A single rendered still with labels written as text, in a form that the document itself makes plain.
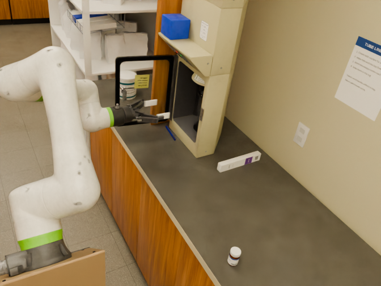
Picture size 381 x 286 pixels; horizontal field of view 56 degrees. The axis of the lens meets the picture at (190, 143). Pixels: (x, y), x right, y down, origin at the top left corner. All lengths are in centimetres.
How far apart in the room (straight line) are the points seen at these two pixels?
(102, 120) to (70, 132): 53
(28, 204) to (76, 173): 17
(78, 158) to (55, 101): 19
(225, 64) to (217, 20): 22
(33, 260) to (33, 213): 13
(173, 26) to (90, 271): 110
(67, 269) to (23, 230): 18
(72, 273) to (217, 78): 103
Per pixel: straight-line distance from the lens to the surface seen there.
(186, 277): 175
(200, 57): 159
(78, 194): 106
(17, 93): 129
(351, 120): 169
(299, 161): 194
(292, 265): 154
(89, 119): 162
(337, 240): 172
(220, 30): 159
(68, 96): 116
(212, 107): 176
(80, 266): 111
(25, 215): 117
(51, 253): 116
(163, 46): 192
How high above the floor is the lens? 209
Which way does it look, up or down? 35 degrees down
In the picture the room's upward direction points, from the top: 9 degrees clockwise
